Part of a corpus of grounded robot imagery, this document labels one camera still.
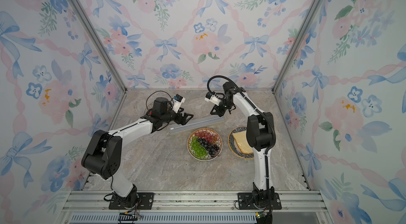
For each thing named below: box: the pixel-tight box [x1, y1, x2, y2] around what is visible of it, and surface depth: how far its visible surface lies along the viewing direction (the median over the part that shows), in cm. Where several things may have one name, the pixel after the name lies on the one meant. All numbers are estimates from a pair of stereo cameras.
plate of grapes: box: [186, 127, 224, 162], surface depth 90 cm
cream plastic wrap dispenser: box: [167, 115, 227, 135], surface depth 97 cm
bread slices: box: [232, 129, 254, 154], surface depth 91 cm
